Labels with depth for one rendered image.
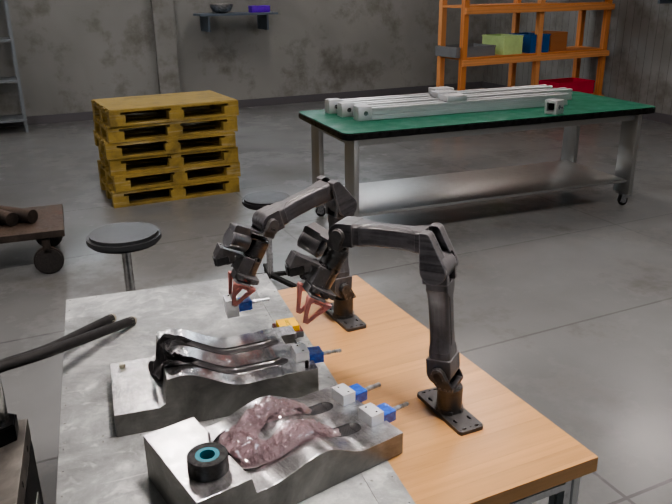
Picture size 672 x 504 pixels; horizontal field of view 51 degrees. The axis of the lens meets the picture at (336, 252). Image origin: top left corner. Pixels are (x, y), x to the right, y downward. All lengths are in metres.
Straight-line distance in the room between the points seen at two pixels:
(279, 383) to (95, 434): 0.45
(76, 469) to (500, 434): 0.97
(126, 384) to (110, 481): 0.31
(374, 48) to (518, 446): 11.06
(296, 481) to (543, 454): 0.57
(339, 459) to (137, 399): 0.55
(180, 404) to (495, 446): 0.75
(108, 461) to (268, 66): 10.30
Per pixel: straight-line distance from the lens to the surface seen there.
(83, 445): 1.81
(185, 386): 1.76
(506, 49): 10.01
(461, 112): 5.72
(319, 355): 1.86
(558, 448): 1.76
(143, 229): 3.68
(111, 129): 6.35
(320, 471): 1.54
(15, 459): 1.85
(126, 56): 11.14
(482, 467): 1.66
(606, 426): 3.36
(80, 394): 2.01
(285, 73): 11.83
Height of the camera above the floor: 1.79
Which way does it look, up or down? 21 degrees down
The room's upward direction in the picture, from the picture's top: 1 degrees counter-clockwise
